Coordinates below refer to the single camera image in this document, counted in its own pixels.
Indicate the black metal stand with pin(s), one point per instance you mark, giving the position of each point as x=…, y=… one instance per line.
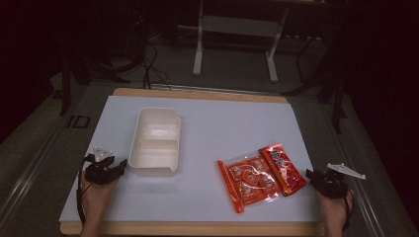
x=66, y=79
x=329, y=82

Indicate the white plastic storage box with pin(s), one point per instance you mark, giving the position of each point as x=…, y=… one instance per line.
x=154, y=142

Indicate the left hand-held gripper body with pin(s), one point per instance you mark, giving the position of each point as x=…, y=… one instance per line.
x=98, y=173

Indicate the clear orange snack packet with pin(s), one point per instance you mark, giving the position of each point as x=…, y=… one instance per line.
x=250, y=184

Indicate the white metal desk frame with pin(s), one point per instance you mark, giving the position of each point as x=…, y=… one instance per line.
x=237, y=33

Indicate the black floor bracket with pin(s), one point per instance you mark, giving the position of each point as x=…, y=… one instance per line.
x=78, y=121

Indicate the person's left hand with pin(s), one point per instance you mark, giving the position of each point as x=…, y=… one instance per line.
x=95, y=194

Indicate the person's right hand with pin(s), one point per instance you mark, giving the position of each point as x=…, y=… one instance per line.
x=333, y=206

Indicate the white table mat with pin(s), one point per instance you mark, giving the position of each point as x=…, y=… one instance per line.
x=210, y=138

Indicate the metal floor rail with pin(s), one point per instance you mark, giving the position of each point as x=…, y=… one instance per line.
x=28, y=168
x=359, y=184

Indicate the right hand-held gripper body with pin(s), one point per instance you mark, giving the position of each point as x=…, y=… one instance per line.
x=336, y=184

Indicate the red snack packet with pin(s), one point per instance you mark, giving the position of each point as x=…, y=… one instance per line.
x=286, y=168

